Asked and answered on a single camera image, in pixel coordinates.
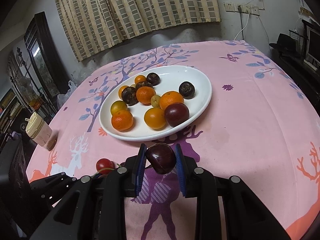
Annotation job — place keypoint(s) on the computer monitor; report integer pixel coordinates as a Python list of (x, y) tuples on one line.
[(312, 48)]

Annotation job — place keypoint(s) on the clear plastic bag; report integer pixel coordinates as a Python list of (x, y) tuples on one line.
[(62, 98)]

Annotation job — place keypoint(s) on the white oval plate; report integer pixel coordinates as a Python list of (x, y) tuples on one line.
[(171, 77)]

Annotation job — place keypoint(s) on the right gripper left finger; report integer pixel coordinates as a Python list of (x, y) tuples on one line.
[(89, 207)]

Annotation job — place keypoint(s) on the yellow orange citrus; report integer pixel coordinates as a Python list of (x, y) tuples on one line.
[(155, 118)]

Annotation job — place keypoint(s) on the dark cherry with stem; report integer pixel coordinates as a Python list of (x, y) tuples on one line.
[(102, 173)]

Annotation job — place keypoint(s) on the small yellow longan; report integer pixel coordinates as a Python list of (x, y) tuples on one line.
[(155, 100)]

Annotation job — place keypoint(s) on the pink deer print tablecloth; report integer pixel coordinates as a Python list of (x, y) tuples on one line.
[(259, 126)]

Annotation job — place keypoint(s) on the red cherry tomato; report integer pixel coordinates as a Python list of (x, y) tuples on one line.
[(104, 163)]

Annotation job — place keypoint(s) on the large orange mandarin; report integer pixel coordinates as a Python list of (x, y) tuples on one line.
[(170, 98)]

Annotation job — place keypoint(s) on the greenish yellow orange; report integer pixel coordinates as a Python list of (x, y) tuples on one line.
[(118, 106)]

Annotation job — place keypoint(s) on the small orange kumquat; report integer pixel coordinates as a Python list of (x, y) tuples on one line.
[(144, 95)]

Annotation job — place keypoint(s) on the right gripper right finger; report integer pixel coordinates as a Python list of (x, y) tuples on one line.
[(225, 208)]

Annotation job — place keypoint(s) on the dark wrinkled passion fruit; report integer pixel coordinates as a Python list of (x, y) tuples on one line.
[(128, 95), (153, 79), (143, 84), (187, 90)]

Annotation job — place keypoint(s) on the dark framed picture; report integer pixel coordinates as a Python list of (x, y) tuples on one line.
[(44, 57)]

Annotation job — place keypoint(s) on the plastic jar with cream lid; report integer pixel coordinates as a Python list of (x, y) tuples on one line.
[(40, 132)]

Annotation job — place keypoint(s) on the beige checked curtain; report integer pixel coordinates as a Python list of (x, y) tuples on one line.
[(92, 26)]

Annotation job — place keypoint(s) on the wall power strip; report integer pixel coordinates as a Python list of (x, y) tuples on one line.
[(242, 8)]

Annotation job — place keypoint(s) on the dark purple plum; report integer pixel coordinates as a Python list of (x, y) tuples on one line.
[(161, 157), (176, 113)]

